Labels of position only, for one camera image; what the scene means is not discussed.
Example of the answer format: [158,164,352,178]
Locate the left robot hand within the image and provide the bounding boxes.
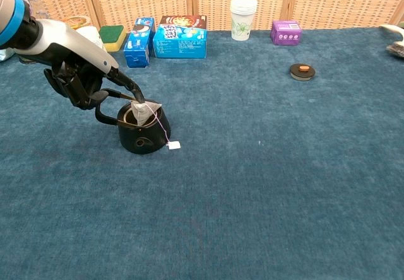
[15,18,146,110]

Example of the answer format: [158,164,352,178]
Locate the tea bag with string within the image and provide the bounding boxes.
[131,100,182,151]

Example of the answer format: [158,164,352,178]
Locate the black teapot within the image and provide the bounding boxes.
[95,88,172,155]

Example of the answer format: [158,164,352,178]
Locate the black teapot lid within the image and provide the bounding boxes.
[288,62,316,82]

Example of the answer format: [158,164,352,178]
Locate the upturned white paper cup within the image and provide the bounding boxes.
[75,26,107,52]

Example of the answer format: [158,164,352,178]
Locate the orange jelly cup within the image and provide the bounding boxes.
[61,15,92,30]

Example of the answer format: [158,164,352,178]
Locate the green yellow sponge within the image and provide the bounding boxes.
[98,24,128,53]

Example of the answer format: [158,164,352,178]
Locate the white wet wipes pack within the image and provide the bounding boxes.
[0,47,16,62]

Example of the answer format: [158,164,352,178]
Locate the blue Oreo box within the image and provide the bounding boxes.
[123,16,157,69]

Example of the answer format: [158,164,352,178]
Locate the blue cookie box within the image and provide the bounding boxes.
[152,15,208,59]

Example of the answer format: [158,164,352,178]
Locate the stacked white paper cups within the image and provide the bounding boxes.
[229,0,258,42]

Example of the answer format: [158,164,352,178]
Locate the blue table cloth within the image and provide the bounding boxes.
[0,26,404,280]

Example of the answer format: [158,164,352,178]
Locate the purple box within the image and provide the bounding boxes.
[270,20,303,47]

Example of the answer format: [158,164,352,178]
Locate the white plastic spoon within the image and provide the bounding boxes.
[378,23,404,46]

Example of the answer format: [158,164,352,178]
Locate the steel wool scrubber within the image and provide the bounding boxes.
[386,40,404,59]

